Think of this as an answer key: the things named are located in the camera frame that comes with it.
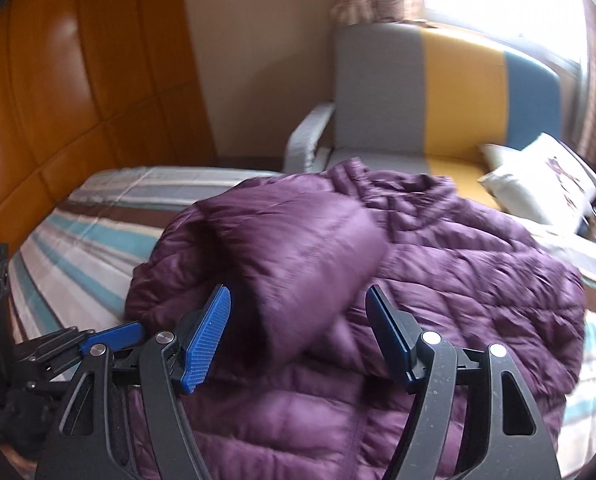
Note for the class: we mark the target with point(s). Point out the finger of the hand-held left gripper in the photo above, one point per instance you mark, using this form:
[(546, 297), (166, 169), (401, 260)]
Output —
[(115, 335)]

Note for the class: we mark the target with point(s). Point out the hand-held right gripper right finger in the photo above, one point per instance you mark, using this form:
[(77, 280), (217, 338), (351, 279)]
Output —
[(384, 332)]

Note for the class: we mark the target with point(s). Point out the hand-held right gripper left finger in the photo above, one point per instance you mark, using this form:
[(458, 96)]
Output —
[(207, 347)]

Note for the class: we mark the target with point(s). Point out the purple down jacket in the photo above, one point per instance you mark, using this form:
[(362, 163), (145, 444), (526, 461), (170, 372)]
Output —
[(303, 240)]

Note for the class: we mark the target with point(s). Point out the striped bed sheet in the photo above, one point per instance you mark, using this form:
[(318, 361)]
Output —
[(78, 240)]

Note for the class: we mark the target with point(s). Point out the white printed pillow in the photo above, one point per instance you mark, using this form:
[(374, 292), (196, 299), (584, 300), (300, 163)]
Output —
[(523, 180)]

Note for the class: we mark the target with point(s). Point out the brown leather headboard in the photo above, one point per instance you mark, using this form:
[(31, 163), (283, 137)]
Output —
[(78, 85)]

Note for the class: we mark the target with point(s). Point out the grey yellow blue armchair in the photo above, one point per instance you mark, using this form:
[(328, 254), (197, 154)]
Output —
[(378, 90)]

